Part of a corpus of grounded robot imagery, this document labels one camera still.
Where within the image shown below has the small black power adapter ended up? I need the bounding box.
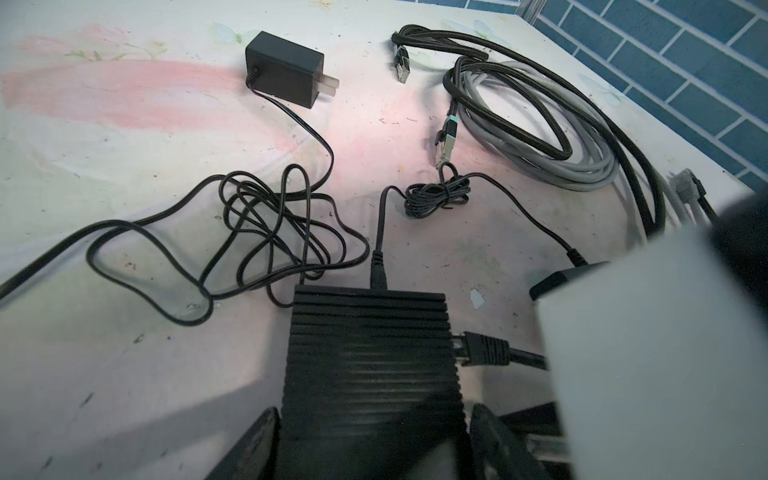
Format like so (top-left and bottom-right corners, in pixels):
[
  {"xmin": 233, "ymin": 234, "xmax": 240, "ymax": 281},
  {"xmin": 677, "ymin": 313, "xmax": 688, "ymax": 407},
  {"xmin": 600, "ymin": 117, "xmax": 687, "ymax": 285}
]
[{"xmin": 370, "ymin": 163, "xmax": 607, "ymax": 301}]

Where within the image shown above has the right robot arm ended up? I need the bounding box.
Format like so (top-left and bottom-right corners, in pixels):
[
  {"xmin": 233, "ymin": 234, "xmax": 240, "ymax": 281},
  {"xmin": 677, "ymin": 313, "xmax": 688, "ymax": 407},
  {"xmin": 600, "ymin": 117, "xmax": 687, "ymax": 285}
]
[{"xmin": 536, "ymin": 193, "xmax": 767, "ymax": 479}]

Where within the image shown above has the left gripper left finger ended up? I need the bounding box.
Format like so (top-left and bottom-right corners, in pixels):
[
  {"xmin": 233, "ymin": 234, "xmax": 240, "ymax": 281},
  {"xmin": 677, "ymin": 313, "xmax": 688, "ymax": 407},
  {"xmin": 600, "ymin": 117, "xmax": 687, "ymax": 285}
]
[{"xmin": 205, "ymin": 407, "xmax": 280, "ymax": 480}]

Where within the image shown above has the black wall plug adapter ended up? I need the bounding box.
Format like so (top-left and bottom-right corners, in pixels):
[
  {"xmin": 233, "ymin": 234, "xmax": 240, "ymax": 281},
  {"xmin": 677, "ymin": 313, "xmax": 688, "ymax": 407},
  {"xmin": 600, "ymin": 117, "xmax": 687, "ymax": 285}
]
[{"xmin": 1, "ymin": 32, "xmax": 371, "ymax": 327}]

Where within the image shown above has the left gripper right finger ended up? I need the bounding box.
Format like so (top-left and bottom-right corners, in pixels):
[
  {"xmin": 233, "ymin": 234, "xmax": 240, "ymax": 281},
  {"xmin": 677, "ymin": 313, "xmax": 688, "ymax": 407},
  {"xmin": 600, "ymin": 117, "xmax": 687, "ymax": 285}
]
[{"xmin": 469, "ymin": 404, "xmax": 551, "ymax": 480}]

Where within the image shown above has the black network switch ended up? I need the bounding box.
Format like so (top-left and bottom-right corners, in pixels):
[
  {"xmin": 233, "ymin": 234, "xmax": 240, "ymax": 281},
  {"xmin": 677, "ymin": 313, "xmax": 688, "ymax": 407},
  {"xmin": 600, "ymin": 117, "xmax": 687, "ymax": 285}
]
[{"xmin": 275, "ymin": 285, "xmax": 473, "ymax": 479}]

